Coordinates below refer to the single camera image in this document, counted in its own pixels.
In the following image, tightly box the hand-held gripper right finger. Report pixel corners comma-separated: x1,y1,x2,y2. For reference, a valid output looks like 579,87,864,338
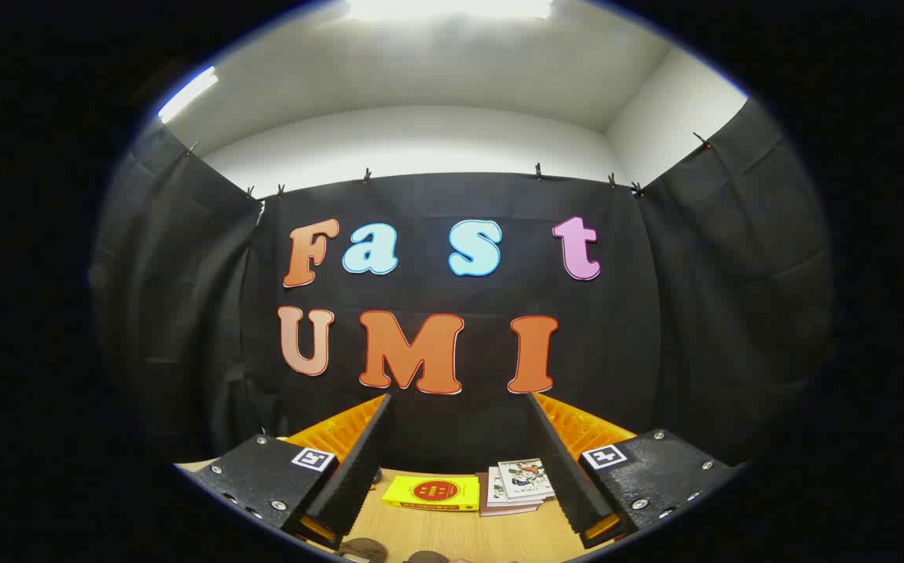
526,393,739,549

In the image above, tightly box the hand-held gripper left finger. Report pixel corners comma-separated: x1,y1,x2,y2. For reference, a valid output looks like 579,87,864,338
177,394,393,550

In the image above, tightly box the yellow book with red circle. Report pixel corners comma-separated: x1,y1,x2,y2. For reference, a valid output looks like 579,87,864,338
382,475,481,512

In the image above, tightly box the row of black cloth clips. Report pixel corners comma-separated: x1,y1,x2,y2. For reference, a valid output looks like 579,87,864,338
182,131,715,200

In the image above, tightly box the ceiling light panel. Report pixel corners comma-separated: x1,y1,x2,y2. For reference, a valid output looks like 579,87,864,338
157,66,218,124

